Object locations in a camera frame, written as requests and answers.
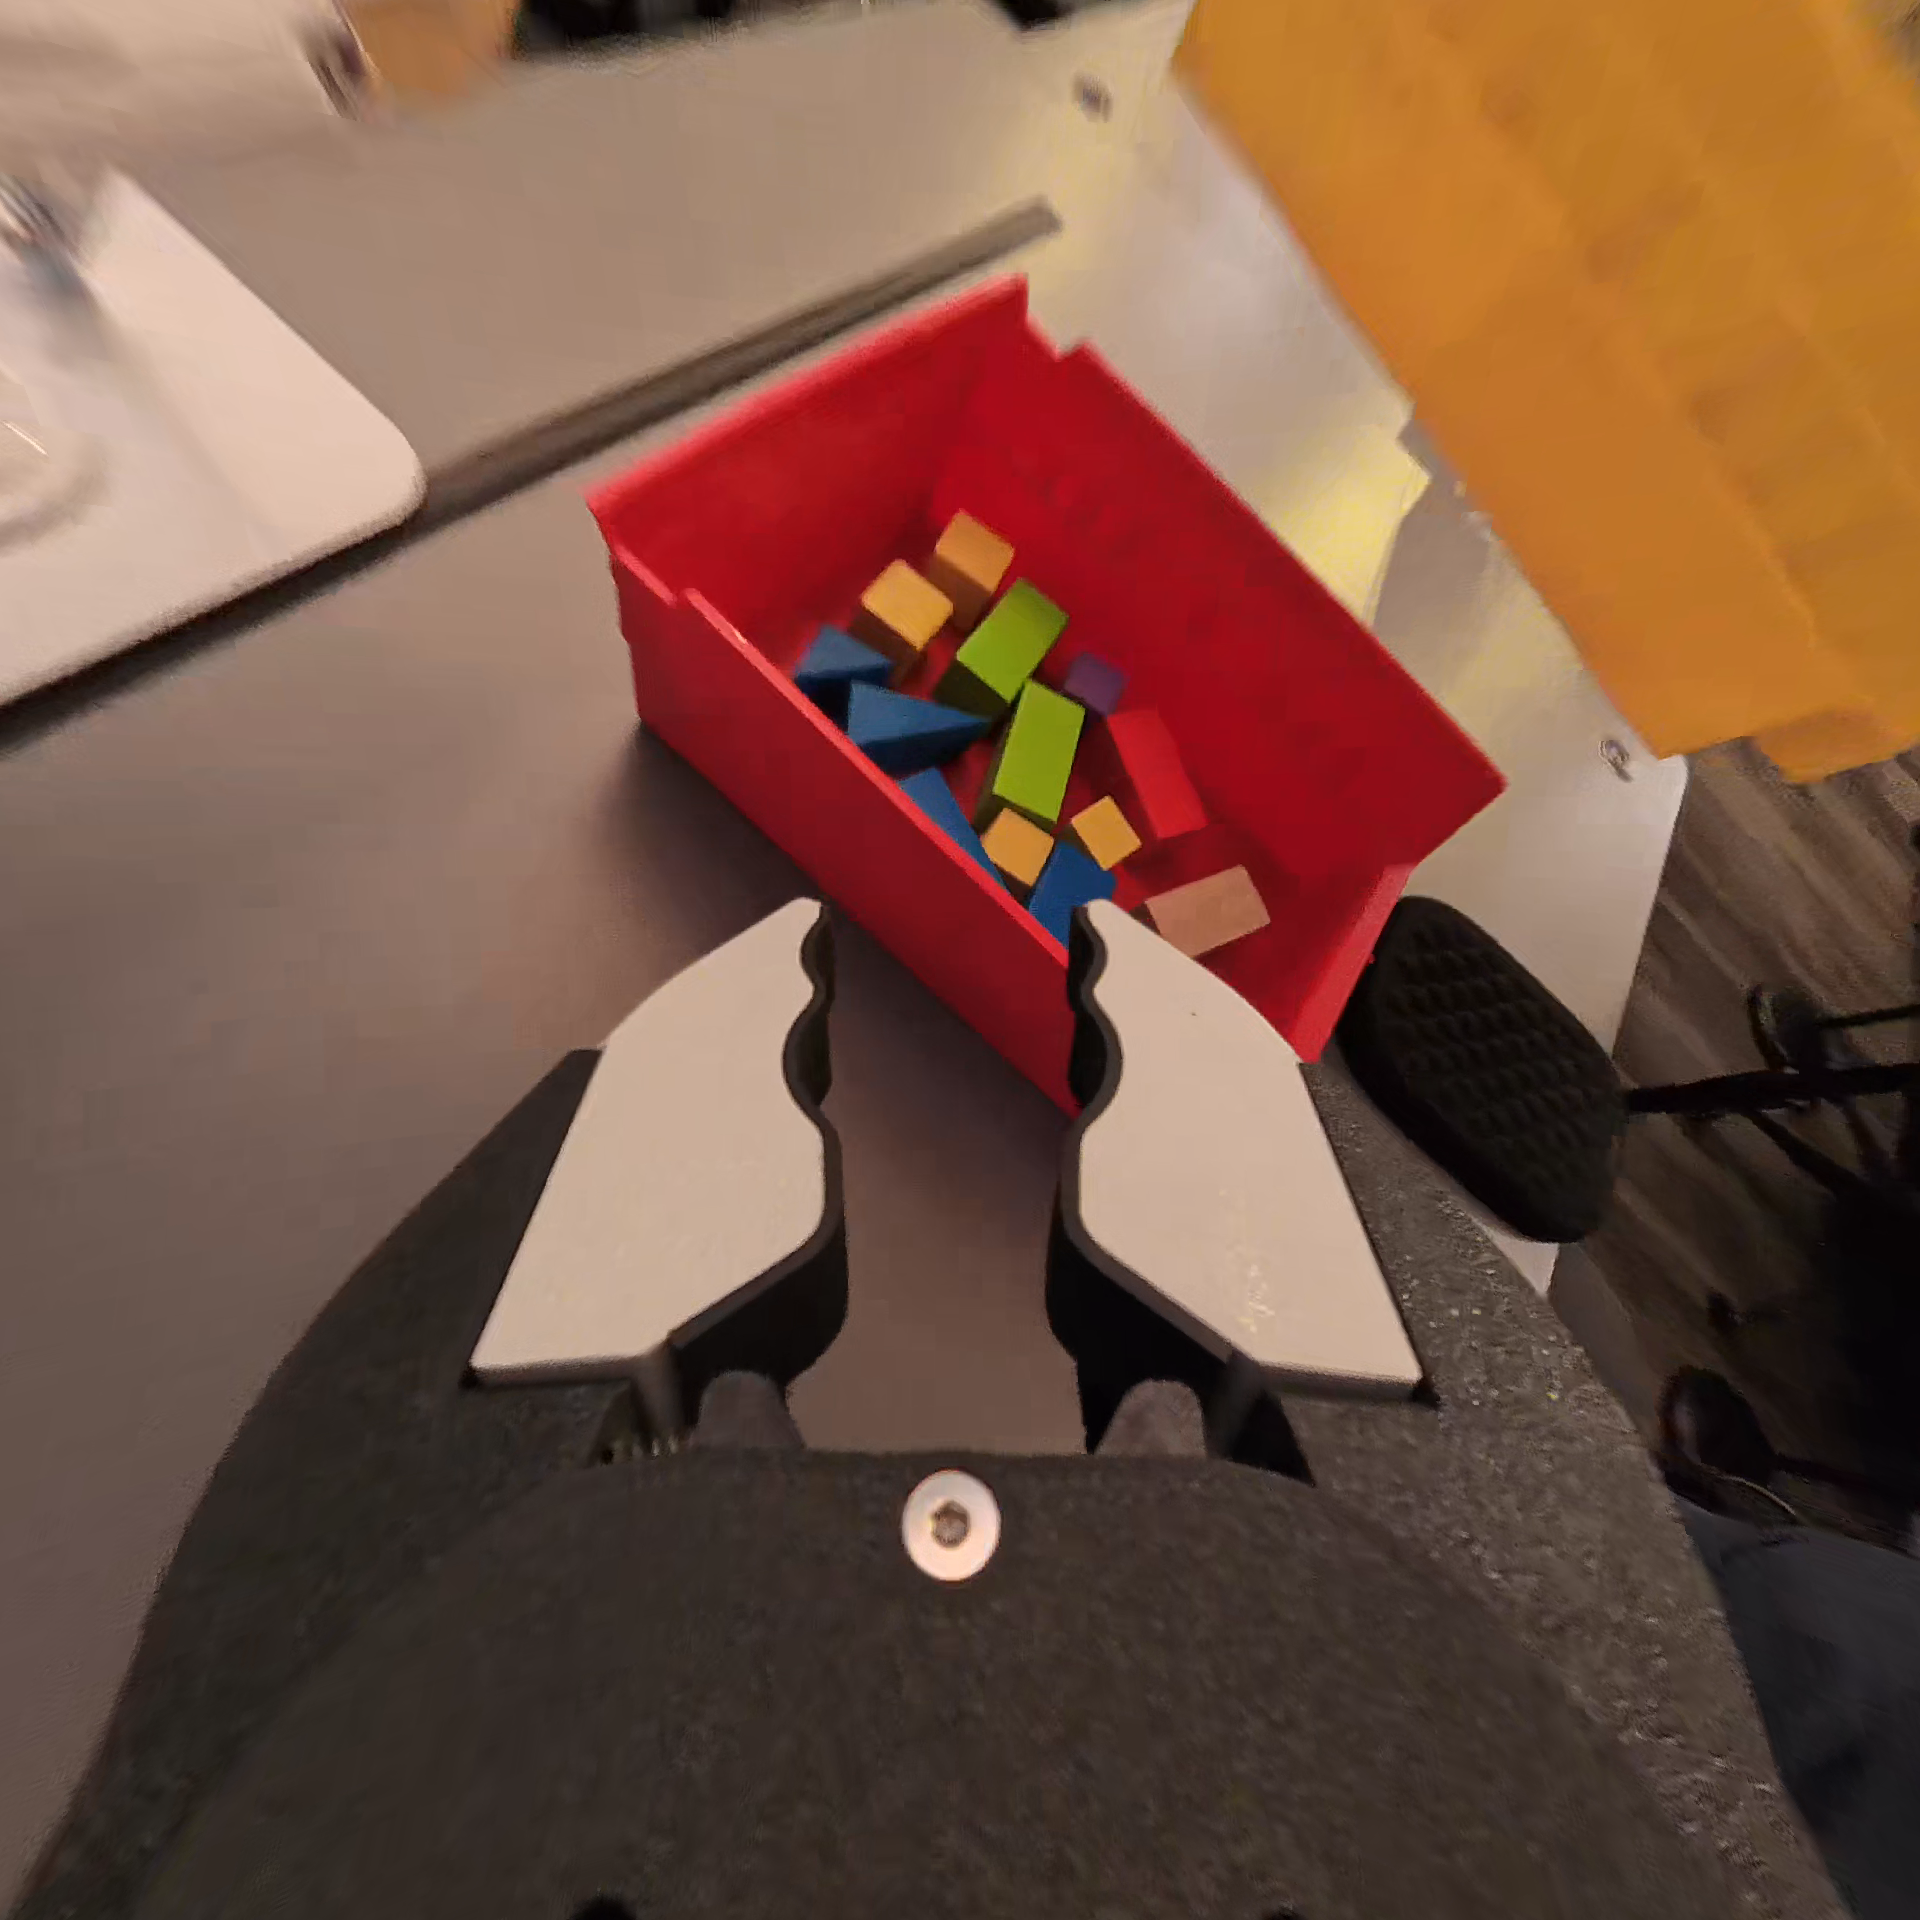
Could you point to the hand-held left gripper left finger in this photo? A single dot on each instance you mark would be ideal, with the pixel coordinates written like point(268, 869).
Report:
point(668, 1185)

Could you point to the small blue wooden block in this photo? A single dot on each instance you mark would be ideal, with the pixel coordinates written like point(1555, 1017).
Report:
point(840, 669)

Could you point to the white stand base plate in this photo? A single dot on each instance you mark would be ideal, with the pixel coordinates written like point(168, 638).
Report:
point(270, 452)

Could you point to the natural wooden block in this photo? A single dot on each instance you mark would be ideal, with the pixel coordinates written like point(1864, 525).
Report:
point(1207, 910)

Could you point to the black chair base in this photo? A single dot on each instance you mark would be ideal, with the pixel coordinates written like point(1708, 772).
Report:
point(1830, 1081)

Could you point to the blue wooden triangle block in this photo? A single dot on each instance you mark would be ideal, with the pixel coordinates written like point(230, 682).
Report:
point(909, 729)

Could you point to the red plastic bin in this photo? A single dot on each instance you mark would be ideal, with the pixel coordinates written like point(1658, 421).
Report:
point(751, 751)

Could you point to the long green wooden block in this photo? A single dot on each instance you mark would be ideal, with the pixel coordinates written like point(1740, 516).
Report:
point(1003, 646)

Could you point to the clear stand bracket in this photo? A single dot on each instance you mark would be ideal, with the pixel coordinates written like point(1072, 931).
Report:
point(38, 377)

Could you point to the yellow plastic bin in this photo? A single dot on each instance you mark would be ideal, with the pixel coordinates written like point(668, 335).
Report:
point(1576, 301)

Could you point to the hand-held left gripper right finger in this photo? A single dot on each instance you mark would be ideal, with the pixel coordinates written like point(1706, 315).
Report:
point(1238, 1202)

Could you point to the white paper holder bar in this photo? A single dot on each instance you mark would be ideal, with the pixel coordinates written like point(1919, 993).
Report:
point(149, 77)

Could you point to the black mesh pad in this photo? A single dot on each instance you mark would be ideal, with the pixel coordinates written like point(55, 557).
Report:
point(1485, 1067)

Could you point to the purple wooden block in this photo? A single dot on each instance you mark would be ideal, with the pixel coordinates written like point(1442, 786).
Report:
point(1095, 684)

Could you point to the red wooden block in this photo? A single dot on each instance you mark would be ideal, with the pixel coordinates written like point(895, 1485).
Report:
point(1158, 774)

